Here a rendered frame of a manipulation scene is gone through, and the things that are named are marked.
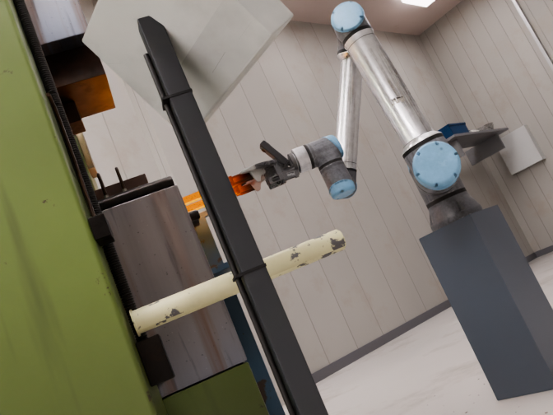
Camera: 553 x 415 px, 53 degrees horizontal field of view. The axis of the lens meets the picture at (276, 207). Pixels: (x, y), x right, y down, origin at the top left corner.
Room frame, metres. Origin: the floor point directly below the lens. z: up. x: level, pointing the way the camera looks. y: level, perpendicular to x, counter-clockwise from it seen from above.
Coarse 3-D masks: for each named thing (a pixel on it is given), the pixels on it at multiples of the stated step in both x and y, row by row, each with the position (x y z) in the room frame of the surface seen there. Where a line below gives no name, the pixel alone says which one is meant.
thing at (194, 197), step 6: (246, 174) 1.87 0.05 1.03; (234, 180) 1.86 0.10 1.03; (240, 180) 1.86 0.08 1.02; (246, 180) 1.87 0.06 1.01; (234, 186) 1.87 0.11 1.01; (198, 192) 1.84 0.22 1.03; (186, 198) 1.83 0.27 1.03; (192, 198) 1.84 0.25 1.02; (198, 198) 1.85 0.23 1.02; (186, 204) 1.86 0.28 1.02
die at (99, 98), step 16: (80, 48) 1.30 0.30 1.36; (48, 64) 1.28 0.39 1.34; (64, 64) 1.29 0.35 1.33; (80, 64) 1.30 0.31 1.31; (96, 64) 1.31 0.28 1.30; (64, 80) 1.28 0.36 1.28; (80, 80) 1.29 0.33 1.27; (96, 80) 1.32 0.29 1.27; (64, 96) 1.33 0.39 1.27; (80, 96) 1.36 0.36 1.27; (96, 96) 1.40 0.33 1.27; (112, 96) 1.43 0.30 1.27; (80, 112) 1.44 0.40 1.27; (96, 112) 1.48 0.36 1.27
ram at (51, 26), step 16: (32, 0) 1.24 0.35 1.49; (48, 0) 1.24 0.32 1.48; (64, 0) 1.25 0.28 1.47; (32, 16) 1.23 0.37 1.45; (48, 16) 1.24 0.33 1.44; (64, 16) 1.25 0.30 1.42; (80, 16) 1.26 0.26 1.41; (48, 32) 1.24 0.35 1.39; (64, 32) 1.25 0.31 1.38; (80, 32) 1.25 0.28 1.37; (48, 48) 1.25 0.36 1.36; (64, 48) 1.28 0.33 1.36
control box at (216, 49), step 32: (128, 0) 0.86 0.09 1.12; (160, 0) 0.84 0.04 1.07; (192, 0) 0.81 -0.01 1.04; (224, 0) 0.79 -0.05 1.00; (256, 0) 0.80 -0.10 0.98; (96, 32) 0.95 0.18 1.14; (128, 32) 0.91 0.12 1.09; (192, 32) 0.86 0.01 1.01; (224, 32) 0.84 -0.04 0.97; (256, 32) 0.81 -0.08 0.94; (128, 64) 0.97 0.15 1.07; (192, 64) 0.91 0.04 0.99; (224, 64) 0.88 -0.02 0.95; (224, 96) 0.97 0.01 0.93
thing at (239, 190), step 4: (240, 184) 1.99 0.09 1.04; (248, 184) 1.99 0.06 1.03; (236, 188) 1.97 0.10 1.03; (240, 188) 1.99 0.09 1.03; (244, 188) 1.99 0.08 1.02; (248, 188) 1.99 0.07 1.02; (252, 188) 1.99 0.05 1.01; (236, 192) 1.97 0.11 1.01; (240, 192) 1.99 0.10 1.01; (244, 192) 1.98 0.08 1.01; (248, 192) 2.00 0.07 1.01; (200, 200) 1.96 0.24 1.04; (192, 204) 1.95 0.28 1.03; (196, 204) 1.96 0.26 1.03; (200, 204) 1.96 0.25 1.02; (188, 208) 1.95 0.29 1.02; (192, 208) 1.95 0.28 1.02; (196, 208) 1.96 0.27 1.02; (200, 208) 1.99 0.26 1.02
